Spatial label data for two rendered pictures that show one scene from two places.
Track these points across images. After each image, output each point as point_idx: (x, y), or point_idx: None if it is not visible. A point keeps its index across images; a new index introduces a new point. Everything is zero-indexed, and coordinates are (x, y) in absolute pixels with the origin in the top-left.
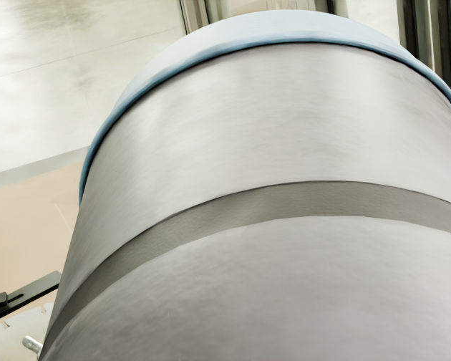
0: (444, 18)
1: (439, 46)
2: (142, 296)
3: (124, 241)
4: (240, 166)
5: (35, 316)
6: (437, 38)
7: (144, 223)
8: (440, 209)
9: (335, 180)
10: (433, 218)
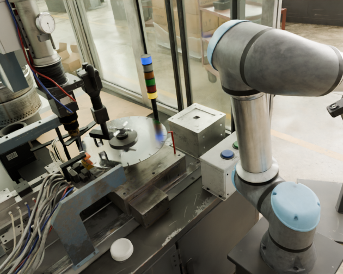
0: (184, 43)
1: (183, 50)
2: (264, 36)
3: (253, 36)
4: (260, 28)
5: (100, 127)
6: (183, 48)
7: (253, 34)
8: None
9: (271, 27)
10: None
